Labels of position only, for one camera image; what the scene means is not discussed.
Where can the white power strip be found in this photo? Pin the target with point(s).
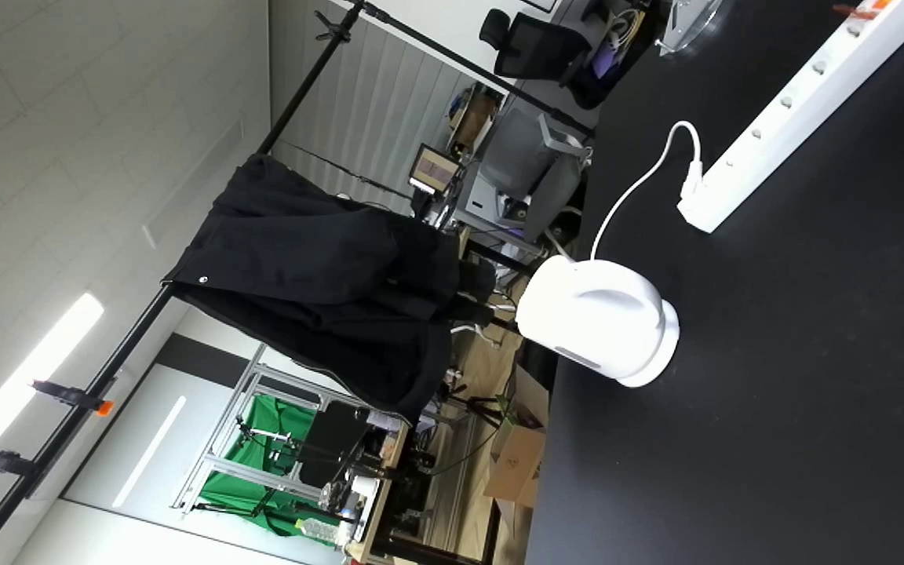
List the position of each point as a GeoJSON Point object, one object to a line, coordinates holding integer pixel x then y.
{"type": "Point", "coordinates": [786, 119]}

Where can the black backdrop cloth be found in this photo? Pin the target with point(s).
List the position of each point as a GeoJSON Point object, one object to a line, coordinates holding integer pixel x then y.
{"type": "Point", "coordinates": [315, 271]}

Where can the white rounded plastic housing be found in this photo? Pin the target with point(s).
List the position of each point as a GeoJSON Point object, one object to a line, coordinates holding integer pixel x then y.
{"type": "Point", "coordinates": [599, 315]}

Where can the grey machine cabinet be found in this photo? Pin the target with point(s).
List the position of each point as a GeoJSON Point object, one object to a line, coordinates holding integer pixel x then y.
{"type": "Point", "coordinates": [518, 147]}

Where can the brown cardboard box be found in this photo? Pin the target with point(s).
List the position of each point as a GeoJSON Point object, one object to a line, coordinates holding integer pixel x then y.
{"type": "Point", "coordinates": [515, 466]}

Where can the green cloth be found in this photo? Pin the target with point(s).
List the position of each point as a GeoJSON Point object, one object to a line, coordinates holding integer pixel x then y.
{"type": "Point", "coordinates": [276, 419]}

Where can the black crossbar pole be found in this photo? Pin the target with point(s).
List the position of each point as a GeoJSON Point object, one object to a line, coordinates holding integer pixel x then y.
{"type": "Point", "coordinates": [442, 47]}

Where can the black office chair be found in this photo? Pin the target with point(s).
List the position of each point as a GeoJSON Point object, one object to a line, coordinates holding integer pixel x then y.
{"type": "Point", "coordinates": [531, 47]}

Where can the clear plastic container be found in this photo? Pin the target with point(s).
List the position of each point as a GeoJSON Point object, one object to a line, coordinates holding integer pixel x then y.
{"type": "Point", "coordinates": [689, 27]}

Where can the black clamp with orange tip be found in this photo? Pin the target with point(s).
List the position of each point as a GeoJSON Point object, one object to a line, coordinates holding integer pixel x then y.
{"type": "Point", "coordinates": [73, 398]}

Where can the long ceiling light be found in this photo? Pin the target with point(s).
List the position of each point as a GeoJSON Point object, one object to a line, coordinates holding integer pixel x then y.
{"type": "Point", "coordinates": [46, 357]}

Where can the white corrugated wall panel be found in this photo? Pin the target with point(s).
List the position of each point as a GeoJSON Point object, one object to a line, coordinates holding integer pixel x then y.
{"type": "Point", "coordinates": [390, 104]}

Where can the aluminium frame rack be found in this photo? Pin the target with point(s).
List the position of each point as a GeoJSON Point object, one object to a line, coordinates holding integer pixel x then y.
{"type": "Point", "coordinates": [253, 369]}

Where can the long black frame pole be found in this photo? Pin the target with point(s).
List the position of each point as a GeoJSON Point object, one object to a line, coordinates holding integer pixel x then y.
{"type": "Point", "coordinates": [128, 339]}

